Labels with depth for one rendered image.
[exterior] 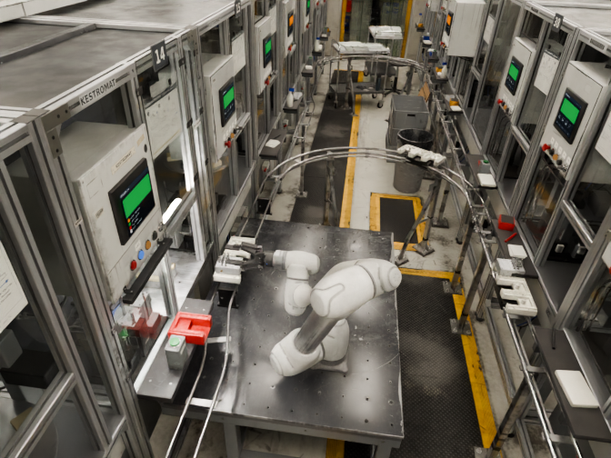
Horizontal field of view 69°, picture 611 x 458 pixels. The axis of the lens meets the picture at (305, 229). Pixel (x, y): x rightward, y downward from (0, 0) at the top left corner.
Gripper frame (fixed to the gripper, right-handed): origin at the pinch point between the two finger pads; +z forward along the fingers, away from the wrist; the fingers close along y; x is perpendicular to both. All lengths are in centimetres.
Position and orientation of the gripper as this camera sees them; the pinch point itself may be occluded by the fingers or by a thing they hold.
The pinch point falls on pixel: (231, 254)
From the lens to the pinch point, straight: 211.9
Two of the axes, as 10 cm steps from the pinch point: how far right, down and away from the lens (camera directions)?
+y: 0.3, -8.2, -5.7
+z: -9.9, -1.0, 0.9
